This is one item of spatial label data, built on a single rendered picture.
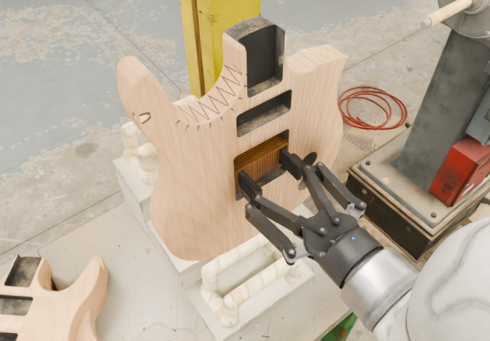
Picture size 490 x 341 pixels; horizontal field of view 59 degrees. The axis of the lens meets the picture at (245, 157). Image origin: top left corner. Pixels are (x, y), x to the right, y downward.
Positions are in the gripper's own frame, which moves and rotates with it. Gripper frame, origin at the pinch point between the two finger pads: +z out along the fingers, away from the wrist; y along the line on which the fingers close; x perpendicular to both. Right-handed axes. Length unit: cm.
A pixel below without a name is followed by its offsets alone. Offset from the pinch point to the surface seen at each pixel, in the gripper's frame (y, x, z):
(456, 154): 109, -79, 13
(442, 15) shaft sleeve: 79, -13, 23
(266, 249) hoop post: 7.1, -40.9, 6.8
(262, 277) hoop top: -0.2, -33.5, -1.2
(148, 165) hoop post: -8.4, -21.3, 29.3
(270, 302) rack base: 1.0, -44.5, -2.8
